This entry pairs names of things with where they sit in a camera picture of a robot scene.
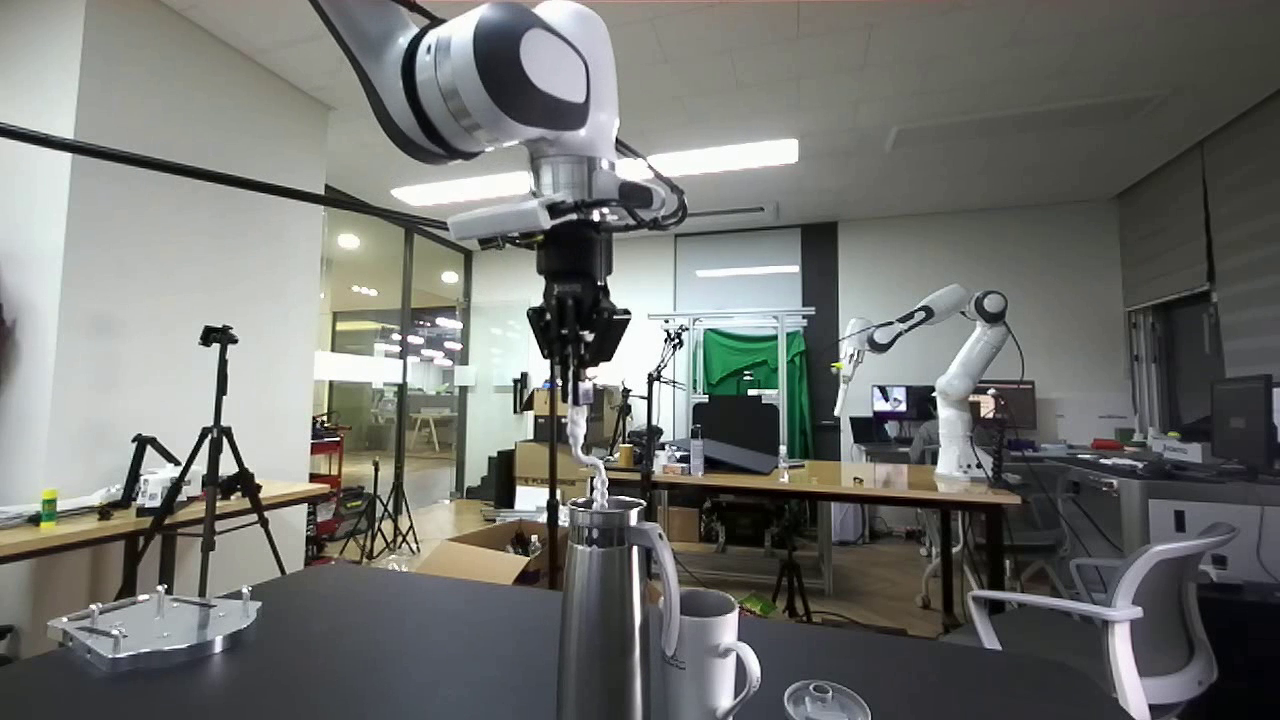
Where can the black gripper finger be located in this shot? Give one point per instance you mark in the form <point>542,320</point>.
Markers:
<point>600,349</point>
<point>556,355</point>

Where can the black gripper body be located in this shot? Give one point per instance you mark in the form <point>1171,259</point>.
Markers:
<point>576,275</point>

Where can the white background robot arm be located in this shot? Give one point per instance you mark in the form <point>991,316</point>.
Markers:
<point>958,402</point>

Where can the stainless steel flask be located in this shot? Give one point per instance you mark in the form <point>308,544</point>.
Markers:
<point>600,626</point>

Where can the black light stand pole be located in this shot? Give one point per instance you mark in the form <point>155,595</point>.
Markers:
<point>552,493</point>

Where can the rectangular ceiling light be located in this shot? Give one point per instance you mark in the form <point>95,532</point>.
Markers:
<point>721,159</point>
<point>460,188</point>

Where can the black framed glass partition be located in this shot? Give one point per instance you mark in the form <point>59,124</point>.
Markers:
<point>405,363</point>

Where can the green cloth backdrop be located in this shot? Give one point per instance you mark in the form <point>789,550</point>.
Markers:
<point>754,363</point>

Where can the open cardboard box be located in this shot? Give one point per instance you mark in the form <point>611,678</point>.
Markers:
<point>484,554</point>

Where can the long wooden table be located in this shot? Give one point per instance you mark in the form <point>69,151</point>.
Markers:
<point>826,480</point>

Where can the white ceramic mug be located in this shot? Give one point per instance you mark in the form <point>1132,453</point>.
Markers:
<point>704,655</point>

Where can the black boom pole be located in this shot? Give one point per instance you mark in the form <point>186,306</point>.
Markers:
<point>203,168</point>

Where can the round glass lid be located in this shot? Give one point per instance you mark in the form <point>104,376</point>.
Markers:
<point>826,702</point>

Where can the wooden side bench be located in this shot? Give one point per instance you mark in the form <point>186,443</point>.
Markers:
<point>162,515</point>

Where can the clear acrylic tray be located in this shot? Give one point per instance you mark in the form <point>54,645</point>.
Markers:
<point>155,626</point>

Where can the small green bottle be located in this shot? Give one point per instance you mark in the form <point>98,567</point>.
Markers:
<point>50,511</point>

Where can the white office chair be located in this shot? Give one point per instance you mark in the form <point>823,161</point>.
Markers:
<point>1144,602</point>

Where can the black computer monitor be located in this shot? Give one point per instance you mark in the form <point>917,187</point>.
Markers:
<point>1241,427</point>

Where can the grey wrist camera bar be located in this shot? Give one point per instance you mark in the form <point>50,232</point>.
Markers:
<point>502,220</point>

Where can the black camera tripod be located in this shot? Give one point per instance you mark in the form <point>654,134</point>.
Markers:
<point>214,466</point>

